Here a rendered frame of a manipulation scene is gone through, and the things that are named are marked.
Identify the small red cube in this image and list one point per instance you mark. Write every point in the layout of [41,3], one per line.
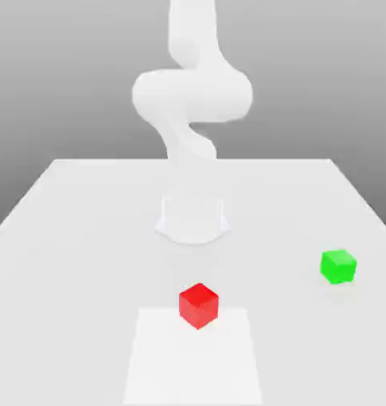
[198,306]

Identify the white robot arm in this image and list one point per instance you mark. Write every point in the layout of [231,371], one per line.
[192,95]

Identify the small green cube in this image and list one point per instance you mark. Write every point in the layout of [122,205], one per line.
[337,266]

